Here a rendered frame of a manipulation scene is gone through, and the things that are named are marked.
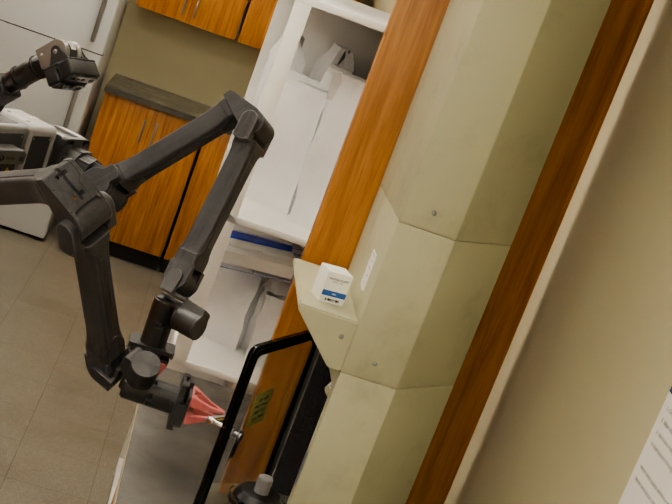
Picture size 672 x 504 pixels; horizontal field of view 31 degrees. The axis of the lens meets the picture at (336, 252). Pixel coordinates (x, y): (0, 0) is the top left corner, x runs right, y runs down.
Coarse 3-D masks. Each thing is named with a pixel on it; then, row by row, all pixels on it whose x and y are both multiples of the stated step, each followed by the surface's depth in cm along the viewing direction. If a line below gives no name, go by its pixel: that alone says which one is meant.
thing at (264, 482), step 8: (264, 480) 218; (272, 480) 219; (240, 488) 219; (248, 488) 220; (256, 488) 219; (264, 488) 219; (272, 488) 223; (240, 496) 218; (248, 496) 217; (256, 496) 218; (264, 496) 219; (272, 496) 220
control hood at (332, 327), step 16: (304, 272) 243; (304, 288) 232; (304, 304) 222; (320, 304) 225; (352, 304) 233; (304, 320) 222; (320, 320) 222; (336, 320) 223; (352, 320) 223; (320, 336) 223; (336, 336) 223; (352, 336) 224; (320, 352) 224; (336, 352) 224; (336, 368) 225
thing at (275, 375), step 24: (288, 336) 241; (264, 360) 235; (288, 360) 246; (240, 384) 229; (264, 384) 240; (288, 384) 251; (240, 408) 234; (264, 408) 245; (288, 408) 257; (264, 432) 251; (240, 456) 244; (264, 456) 256; (216, 480) 239; (240, 480) 250
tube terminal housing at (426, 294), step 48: (384, 192) 242; (384, 240) 225; (432, 240) 220; (384, 288) 222; (432, 288) 222; (480, 288) 234; (384, 336) 224; (432, 336) 228; (336, 384) 226; (384, 384) 226; (432, 384) 236; (288, 432) 259; (336, 432) 228; (384, 432) 230; (432, 432) 244; (336, 480) 231; (384, 480) 238
